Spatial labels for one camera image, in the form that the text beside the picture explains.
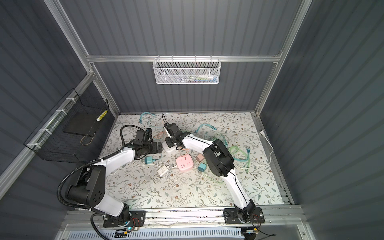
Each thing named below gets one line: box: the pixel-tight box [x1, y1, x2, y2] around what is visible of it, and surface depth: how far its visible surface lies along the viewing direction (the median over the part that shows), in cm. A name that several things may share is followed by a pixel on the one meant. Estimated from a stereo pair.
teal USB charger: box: [197, 163, 207, 172], surface depth 91 cm
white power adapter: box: [156, 165, 169, 177], surface depth 89 cm
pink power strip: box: [176, 154, 194, 171], surface depth 93 cm
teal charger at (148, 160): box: [144, 156, 156, 164], surface depth 95 cm
